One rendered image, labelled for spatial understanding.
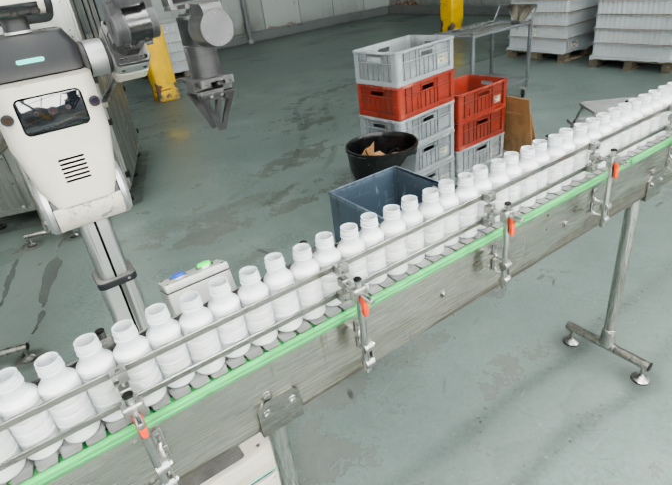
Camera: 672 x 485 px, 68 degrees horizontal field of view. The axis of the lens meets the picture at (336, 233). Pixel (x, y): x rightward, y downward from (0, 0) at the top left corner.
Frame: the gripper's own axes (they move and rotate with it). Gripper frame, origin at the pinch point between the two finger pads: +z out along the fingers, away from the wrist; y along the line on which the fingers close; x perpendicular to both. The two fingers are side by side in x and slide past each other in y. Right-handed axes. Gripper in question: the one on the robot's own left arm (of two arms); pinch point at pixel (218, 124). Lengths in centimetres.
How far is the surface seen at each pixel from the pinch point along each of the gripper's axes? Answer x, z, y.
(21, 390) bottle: 46, 28, -14
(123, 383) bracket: 32.6, 32.8, -17.3
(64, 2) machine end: -31, -34, 348
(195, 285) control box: 13.0, 30.9, 0.2
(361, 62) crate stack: -176, 29, 191
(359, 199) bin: -63, 51, 48
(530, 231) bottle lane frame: -74, 47, -17
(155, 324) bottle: 24.4, 27.1, -13.7
